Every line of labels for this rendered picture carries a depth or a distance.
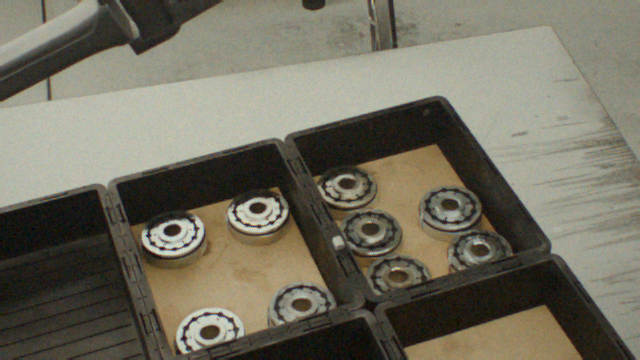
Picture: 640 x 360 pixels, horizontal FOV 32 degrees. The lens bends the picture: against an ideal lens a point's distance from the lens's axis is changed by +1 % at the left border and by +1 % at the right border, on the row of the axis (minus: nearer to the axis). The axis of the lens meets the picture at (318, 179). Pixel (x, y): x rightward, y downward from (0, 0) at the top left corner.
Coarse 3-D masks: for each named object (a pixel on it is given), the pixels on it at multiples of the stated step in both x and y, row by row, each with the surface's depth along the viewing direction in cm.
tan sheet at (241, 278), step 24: (216, 216) 185; (216, 240) 181; (288, 240) 181; (144, 264) 178; (192, 264) 177; (216, 264) 177; (240, 264) 177; (264, 264) 177; (288, 264) 177; (312, 264) 177; (168, 288) 174; (192, 288) 174; (216, 288) 173; (240, 288) 173; (264, 288) 173; (168, 312) 170; (192, 312) 170; (240, 312) 170; (264, 312) 170; (168, 336) 167
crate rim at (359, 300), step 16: (256, 144) 183; (272, 144) 183; (192, 160) 181; (208, 160) 181; (288, 160) 180; (128, 176) 178; (144, 176) 178; (112, 192) 176; (304, 192) 174; (128, 224) 170; (320, 224) 169; (128, 240) 168; (336, 256) 164; (144, 272) 163; (144, 288) 161; (352, 288) 159; (352, 304) 157; (160, 320) 156; (304, 320) 156; (320, 320) 155; (160, 336) 154; (256, 336) 154; (160, 352) 152; (192, 352) 152; (208, 352) 152
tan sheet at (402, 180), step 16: (384, 160) 194; (400, 160) 194; (416, 160) 194; (432, 160) 194; (320, 176) 191; (384, 176) 191; (400, 176) 191; (416, 176) 191; (432, 176) 191; (448, 176) 191; (384, 192) 188; (400, 192) 188; (416, 192) 188; (384, 208) 185; (400, 208) 185; (416, 208) 185; (400, 224) 182; (416, 224) 182; (416, 240) 180; (432, 240) 180; (416, 256) 177; (432, 256) 177; (432, 272) 175
